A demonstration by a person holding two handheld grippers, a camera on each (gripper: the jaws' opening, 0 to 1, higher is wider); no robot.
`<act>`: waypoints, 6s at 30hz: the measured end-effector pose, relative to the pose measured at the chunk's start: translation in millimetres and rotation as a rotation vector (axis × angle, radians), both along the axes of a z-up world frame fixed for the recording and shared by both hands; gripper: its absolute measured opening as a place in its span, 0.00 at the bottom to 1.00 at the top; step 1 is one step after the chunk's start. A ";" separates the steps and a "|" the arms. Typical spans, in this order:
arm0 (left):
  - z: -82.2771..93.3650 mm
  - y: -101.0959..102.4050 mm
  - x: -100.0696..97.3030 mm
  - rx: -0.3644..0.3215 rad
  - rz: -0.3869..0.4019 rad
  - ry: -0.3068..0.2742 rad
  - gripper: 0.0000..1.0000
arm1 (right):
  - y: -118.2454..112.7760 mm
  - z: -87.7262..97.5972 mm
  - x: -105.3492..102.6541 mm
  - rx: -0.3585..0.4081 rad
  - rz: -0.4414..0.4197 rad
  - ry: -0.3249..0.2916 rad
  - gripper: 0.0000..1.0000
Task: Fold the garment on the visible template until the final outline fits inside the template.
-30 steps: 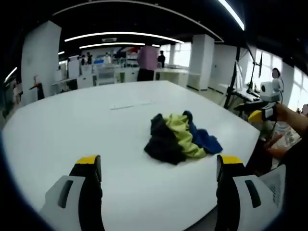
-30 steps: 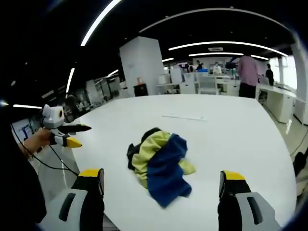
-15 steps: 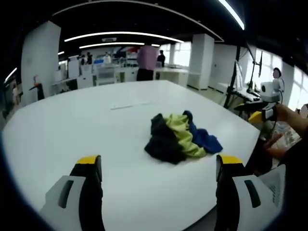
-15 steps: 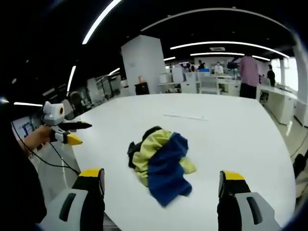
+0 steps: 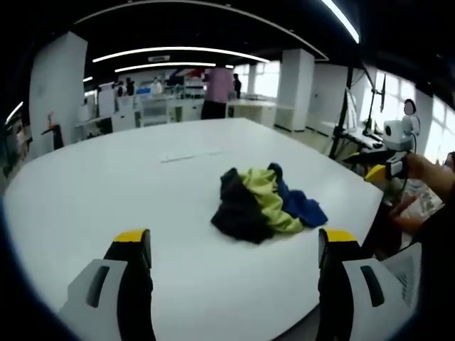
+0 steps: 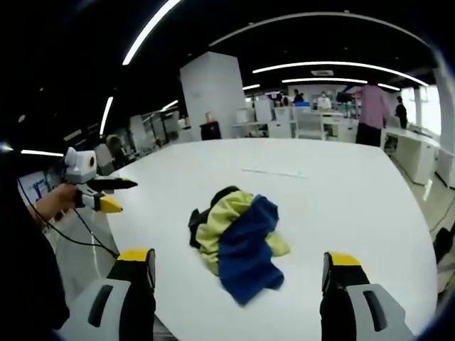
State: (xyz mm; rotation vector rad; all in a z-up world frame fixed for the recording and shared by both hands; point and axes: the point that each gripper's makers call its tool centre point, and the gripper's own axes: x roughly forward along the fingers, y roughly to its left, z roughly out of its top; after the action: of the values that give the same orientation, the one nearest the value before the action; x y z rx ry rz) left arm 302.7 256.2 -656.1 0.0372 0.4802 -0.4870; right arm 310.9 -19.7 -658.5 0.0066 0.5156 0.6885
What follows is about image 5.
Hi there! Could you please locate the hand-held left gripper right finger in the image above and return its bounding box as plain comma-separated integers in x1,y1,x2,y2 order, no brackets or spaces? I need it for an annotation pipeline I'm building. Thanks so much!
316,228,419,341

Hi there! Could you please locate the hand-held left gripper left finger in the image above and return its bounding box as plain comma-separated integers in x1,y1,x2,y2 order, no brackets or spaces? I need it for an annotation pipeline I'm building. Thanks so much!
58,229,157,341

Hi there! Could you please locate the black green blue garment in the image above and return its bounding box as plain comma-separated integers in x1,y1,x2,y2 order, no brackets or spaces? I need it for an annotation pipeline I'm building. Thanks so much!
210,162,328,245

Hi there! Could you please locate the white mesh chair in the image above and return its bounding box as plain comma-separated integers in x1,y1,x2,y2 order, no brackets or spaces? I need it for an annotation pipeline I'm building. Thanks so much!
382,242,426,320

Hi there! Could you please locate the black tripod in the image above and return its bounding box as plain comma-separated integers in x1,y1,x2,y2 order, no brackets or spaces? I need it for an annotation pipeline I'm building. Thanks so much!
328,67,356,159

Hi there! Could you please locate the white pillar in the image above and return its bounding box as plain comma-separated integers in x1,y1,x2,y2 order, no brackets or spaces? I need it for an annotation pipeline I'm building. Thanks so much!
274,48,316,132
28,31,89,150

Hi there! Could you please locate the white workbench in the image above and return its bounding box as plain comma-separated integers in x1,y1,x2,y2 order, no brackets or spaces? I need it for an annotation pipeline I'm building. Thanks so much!
227,98,278,129

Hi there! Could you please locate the curved ceiling light strip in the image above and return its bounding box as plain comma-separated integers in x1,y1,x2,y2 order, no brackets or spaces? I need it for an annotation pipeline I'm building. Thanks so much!
92,45,271,64

